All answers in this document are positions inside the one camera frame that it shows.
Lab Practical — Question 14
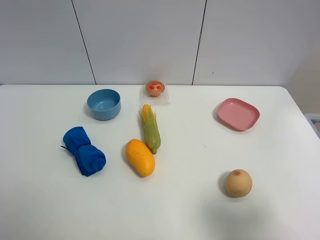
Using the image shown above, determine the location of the pink plastic plate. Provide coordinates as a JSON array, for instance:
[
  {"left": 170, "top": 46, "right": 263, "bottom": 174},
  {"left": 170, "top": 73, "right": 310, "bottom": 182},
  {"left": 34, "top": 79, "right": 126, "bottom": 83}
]
[{"left": 217, "top": 98, "right": 260, "bottom": 132}]

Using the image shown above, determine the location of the corn cob with green husk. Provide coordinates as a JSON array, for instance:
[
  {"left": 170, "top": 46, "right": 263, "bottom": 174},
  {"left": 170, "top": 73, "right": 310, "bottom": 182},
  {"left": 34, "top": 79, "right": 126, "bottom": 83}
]
[{"left": 140, "top": 104, "right": 161, "bottom": 155}]

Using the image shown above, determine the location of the small fruit tart pastry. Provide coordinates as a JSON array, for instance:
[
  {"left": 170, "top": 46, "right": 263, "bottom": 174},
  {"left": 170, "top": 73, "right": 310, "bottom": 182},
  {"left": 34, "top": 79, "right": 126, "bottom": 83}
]
[{"left": 145, "top": 81, "right": 166, "bottom": 97}]

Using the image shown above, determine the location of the blue rolled cloth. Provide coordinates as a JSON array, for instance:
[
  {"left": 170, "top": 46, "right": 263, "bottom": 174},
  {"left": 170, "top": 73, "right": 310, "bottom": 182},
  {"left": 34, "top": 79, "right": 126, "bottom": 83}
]
[{"left": 62, "top": 126, "right": 106, "bottom": 177}]

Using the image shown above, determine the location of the orange yellow mango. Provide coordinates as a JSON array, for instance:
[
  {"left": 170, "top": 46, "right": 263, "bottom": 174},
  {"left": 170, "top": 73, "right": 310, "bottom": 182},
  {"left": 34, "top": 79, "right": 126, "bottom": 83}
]
[{"left": 125, "top": 139, "right": 156, "bottom": 177}]

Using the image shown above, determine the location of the clear plastic tart wrapper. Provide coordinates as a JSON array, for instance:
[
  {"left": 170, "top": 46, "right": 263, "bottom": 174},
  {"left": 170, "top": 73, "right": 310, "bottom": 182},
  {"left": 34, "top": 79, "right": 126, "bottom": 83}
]
[{"left": 138, "top": 85, "right": 170, "bottom": 106}]

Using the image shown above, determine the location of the tan round peach fruit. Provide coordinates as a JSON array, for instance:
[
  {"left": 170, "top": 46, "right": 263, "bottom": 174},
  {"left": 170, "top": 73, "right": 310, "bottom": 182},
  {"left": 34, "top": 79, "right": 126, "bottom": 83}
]
[{"left": 224, "top": 169, "right": 253, "bottom": 198}]

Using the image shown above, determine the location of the blue plastic bowl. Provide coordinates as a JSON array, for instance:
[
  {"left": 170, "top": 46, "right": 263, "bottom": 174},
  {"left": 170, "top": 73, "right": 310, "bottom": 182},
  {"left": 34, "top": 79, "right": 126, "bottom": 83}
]
[{"left": 86, "top": 89, "right": 122, "bottom": 121}]

